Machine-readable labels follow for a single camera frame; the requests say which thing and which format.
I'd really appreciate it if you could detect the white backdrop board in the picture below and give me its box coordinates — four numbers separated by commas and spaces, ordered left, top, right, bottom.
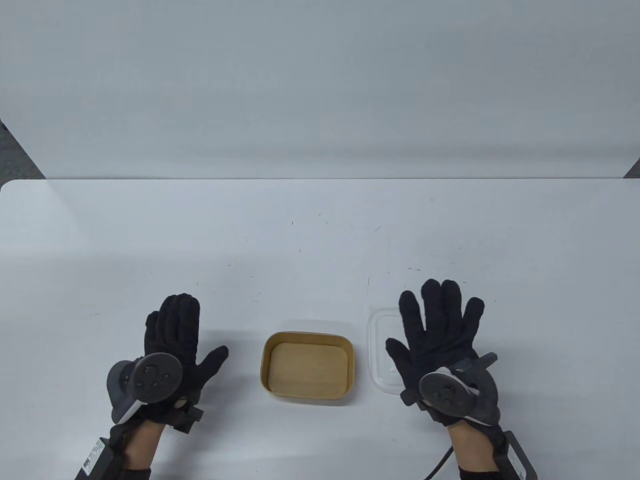
0, 0, 640, 180

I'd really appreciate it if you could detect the black wrist sensor box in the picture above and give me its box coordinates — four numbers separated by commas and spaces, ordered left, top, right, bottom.
75, 436, 126, 480
500, 430, 541, 480

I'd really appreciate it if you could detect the black white left hand controller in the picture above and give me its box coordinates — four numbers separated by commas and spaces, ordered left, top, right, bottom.
106, 352, 183, 425

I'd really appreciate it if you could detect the person's right forearm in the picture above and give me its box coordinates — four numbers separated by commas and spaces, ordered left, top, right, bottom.
446, 422, 502, 480

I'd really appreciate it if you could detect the black left wrist sensor box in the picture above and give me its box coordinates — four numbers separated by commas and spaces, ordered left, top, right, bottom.
75, 436, 126, 480

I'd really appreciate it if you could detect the person's left hand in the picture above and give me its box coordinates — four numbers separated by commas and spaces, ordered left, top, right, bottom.
111, 293, 230, 436

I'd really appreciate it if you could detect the brown paper food container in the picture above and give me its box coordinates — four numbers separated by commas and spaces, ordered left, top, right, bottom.
367, 307, 410, 397

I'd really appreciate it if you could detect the black white hand controller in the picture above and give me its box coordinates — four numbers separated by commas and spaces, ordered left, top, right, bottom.
106, 352, 183, 425
419, 352, 501, 427

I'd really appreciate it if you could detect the black white right hand controller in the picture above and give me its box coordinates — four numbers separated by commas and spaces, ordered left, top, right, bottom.
419, 352, 501, 427

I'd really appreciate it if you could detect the brown paper takeout box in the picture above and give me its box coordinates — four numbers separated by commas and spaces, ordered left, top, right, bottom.
259, 331, 357, 405

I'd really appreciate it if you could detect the black right wrist sensor box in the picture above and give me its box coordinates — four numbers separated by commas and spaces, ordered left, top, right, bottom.
500, 430, 541, 480

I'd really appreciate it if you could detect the person's left forearm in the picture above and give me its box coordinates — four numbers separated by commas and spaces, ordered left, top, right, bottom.
120, 420, 168, 480

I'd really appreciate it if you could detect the black cable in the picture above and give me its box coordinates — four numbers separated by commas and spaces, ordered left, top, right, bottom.
425, 446, 455, 480

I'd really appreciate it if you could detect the person's right hand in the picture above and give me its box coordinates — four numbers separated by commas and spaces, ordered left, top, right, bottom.
385, 279, 486, 426

